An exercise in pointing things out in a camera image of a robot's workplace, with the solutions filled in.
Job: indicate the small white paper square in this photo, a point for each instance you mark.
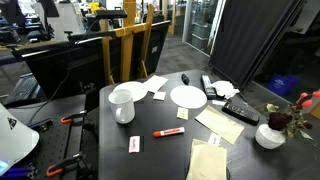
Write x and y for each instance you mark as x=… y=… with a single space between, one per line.
x=159 y=95

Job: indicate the white bowl vase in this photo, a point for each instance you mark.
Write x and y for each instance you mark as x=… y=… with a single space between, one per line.
x=269 y=138

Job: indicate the white round plate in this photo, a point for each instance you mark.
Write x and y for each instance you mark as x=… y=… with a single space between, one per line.
x=136 y=88
x=189 y=97

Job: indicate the small yellow sticky note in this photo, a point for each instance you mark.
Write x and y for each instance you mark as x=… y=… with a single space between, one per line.
x=182 y=113

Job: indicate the small black oval device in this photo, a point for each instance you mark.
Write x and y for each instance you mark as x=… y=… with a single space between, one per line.
x=185 y=79

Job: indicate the white round plate right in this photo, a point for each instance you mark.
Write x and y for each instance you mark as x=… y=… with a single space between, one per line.
x=189 y=97

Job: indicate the white round plate left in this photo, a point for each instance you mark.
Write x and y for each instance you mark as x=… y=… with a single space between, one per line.
x=136 y=88

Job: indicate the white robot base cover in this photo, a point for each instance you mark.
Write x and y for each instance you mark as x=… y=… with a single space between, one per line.
x=16 y=140

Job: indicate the orange black clamp upper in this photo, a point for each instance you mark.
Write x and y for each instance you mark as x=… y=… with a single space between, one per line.
x=69 y=119

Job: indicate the yellow wooden easel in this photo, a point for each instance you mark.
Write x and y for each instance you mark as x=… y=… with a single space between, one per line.
x=126 y=34

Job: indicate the white ceramic mug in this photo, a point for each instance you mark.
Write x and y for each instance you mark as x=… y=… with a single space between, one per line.
x=122 y=106

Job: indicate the orange black clamp lower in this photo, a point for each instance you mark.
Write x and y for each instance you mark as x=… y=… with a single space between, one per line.
x=58 y=168

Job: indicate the black keyboard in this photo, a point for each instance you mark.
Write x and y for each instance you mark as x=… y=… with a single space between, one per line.
x=25 y=92

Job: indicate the orange black clamp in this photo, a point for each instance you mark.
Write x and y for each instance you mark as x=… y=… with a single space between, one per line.
x=58 y=168
x=69 y=119

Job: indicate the pink white sachet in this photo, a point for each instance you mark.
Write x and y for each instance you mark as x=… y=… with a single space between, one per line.
x=134 y=144

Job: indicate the orange white dry-erase marker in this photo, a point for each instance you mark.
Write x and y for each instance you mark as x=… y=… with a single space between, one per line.
x=168 y=132

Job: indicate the blue plastic bin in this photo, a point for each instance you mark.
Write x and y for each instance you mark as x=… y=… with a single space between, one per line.
x=281 y=85

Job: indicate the tan paper envelope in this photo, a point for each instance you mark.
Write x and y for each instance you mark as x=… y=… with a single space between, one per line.
x=218 y=123

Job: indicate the dark folding partition panel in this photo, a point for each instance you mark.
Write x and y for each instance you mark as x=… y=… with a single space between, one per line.
x=248 y=31

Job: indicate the grey black remote control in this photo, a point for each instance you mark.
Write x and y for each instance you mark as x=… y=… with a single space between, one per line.
x=209 y=90

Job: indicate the crumpled white tissue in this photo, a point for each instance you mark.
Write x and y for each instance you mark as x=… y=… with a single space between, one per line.
x=225 y=89

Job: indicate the white paper napkin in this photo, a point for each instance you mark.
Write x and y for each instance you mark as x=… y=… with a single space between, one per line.
x=154 y=83

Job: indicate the small white paper label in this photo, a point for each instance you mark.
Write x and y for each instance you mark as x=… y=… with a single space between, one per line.
x=216 y=102

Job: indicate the black remote control front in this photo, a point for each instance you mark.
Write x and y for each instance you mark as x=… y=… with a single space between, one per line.
x=241 y=113

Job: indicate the black computer monitor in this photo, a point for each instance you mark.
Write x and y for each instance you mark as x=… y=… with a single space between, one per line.
x=65 y=69

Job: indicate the brown paper bag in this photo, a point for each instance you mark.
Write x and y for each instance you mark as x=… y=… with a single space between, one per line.
x=207 y=162

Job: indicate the small pink white card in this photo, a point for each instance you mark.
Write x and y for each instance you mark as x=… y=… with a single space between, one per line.
x=214 y=139

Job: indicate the dark red flower bouquet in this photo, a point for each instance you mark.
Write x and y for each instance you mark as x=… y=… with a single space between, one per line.
x=290 y=120

